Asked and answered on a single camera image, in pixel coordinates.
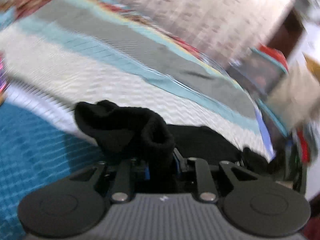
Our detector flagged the black pants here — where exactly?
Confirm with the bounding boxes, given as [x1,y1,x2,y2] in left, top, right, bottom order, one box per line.
[74,100,286,196]

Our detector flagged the blue white patterned bedsheet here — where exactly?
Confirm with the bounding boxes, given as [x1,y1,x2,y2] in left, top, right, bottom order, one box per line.
[1,0,268,239]

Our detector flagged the pink purple box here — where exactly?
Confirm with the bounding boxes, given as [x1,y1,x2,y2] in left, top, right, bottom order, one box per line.
[0,51,9,106]

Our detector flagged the floral beige curtain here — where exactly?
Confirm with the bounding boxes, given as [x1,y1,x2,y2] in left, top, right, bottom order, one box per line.
[117,0,295,63]

